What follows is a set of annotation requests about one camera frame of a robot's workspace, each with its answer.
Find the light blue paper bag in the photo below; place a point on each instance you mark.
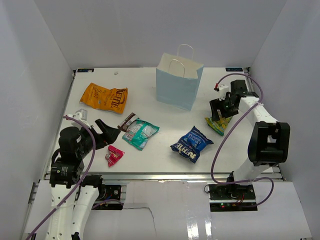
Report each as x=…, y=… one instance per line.
x=178, y=79

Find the right blue corner label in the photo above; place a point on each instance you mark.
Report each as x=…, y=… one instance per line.
x=233, y=69

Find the yellow green snack packet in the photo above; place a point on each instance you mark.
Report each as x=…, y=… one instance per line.
x=218, y=126

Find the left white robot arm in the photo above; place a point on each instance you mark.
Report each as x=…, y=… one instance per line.
x=73, y=191

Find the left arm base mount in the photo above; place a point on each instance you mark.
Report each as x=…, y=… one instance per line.
x=109, y=192

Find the left blue corner label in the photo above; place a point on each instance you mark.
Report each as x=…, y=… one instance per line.
x=85, y=70

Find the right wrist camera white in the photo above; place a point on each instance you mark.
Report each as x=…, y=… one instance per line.
x=222, y=91

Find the teal candy bag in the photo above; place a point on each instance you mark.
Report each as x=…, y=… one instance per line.
x=139, y=132

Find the blue corner label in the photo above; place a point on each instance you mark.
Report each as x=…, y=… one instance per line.
x=233, y=69
x=85, y=70

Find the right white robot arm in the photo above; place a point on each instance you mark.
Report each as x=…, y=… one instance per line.
x=269, y=142

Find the orange Kettle chips bag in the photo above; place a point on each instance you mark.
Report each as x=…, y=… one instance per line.
x=101, y=98

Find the red pink snack packet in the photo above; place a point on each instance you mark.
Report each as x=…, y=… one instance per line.
x=113, y=155

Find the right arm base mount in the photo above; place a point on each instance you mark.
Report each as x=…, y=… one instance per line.
x=231, y=198

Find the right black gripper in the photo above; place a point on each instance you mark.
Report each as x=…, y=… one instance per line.
x=215, y=105

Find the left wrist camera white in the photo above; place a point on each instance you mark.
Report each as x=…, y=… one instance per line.
x=81, y=116

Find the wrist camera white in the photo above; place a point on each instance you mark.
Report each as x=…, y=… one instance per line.
x=81, y=116
x=222, y=91

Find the brown chocolate snack packet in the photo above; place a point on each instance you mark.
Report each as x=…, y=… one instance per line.
x=125, y=124

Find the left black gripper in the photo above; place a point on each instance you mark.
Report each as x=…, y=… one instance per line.
x=108, y=135

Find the aluminium front rail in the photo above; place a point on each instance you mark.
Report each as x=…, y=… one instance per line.
x=175, y=176

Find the blue Kettle chips bag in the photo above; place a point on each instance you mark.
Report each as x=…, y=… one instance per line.
x=191, y=144

